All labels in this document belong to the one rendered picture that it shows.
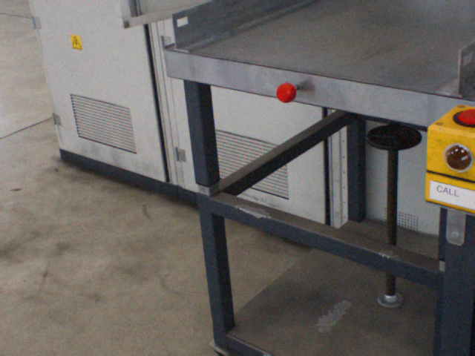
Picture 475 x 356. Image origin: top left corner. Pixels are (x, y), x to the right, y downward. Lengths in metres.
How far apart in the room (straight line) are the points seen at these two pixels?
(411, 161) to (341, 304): 0.46
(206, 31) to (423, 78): 0.48
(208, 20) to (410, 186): 0.84
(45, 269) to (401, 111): 1.52
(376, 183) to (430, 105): 0.99
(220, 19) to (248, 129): 0.84
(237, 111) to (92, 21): 0.68
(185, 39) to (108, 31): 1.21
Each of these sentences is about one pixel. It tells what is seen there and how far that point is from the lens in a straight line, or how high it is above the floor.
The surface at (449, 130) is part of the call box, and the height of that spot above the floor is 0.90.
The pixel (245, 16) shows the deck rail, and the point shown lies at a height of 0.86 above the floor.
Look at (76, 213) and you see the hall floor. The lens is 2.65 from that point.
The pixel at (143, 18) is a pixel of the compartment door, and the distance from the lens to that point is 1.61.
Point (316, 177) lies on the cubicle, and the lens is 2.14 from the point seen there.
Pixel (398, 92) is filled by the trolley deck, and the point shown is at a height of 0.84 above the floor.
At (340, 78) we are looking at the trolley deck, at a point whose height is 0.84.
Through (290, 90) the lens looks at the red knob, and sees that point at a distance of 1.16.
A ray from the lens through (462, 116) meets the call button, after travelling 0.83.
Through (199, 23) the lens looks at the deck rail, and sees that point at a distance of 1.40.
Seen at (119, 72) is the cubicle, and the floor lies 0.47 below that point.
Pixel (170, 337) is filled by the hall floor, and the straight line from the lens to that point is 1.97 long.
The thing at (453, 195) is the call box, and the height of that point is 0.82.
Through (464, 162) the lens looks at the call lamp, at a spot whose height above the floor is 0.87.
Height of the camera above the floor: 1.21
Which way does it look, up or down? 26 degrees down
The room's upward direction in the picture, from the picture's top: 5 degrees counter-clockwise
